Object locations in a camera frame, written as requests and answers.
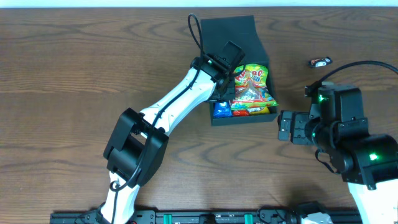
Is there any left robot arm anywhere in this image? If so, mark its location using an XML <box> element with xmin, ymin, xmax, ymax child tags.
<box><xmin>97</xmin><ymin>41</ymin><xmax>245</xmax><ymax>223</ymax></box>

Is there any black gift box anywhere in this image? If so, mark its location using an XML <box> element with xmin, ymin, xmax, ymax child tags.
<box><xmin>201</xmin><ymin>16</ymin><xmax>278</xmax><ymax>126</ymax></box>

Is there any black Mars mini bar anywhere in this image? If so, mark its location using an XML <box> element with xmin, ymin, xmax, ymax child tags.
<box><xmin>308</xmin><ymin>57</ymin><xmax>333</xmax><ymax>68</ymax></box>

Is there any blue Oreo cookie pack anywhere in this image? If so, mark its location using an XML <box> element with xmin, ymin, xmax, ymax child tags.
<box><xmin>213</xmin><ymin>101</ymin><xmax>233</xmax><ymax>118</ymax></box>

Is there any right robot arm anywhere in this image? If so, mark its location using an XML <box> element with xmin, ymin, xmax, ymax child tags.
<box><xmin>278</xmin><ymin>82</ymin><xmax>397</xmax><ymax>223</ymax></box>

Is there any green Haribo gummy bag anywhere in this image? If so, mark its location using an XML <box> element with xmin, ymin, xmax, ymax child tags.
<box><xmin>231</xmin><ymin>63</ymin><xmax>278</xmax><ymax>111</ymax></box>

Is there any yellow sweets bag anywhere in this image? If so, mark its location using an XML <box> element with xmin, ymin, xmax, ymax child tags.
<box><xmin>248</xmin><ymin>107</ymin><xmax>270</xmax><ymax>115</ymax></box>

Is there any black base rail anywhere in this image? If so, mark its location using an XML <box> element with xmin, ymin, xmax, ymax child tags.
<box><xmin>49</xmin><ymin>202</ymin><xmax>363</xmax><ymax>224</ymax></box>

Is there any red candy bag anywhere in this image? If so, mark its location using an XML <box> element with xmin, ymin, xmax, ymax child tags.
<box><xmin>232</xmin><ymin>110</ymin><xmax>250</xmax><ymax>116</ymax></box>

